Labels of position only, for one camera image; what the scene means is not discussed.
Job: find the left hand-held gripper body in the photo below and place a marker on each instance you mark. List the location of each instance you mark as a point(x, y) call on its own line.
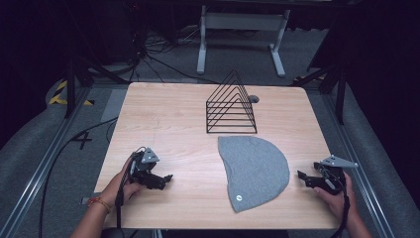
point(145, 170)

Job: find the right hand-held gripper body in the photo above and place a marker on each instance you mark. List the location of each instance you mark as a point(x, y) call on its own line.
point(327, 175)

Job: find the grey knit beanie hat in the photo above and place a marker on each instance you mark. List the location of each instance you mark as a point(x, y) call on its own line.
point(254, 172)

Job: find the person's left hand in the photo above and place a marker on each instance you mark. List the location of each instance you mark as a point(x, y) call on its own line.
point(124, 188)

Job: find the person's right hand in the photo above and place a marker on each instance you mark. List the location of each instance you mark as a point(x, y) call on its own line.
point(336, 201)

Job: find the small grey round object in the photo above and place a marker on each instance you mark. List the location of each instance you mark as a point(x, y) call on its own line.
point(254, 98)

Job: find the black tripod stand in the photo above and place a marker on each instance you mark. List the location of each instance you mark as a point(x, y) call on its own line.
point(330, 82)
point(81, 79)

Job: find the yellow black floor tape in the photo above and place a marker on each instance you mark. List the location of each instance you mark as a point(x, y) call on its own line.
point(64, 95)

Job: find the white metal table frame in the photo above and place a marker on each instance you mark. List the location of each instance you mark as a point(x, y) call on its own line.
point(242, 36)

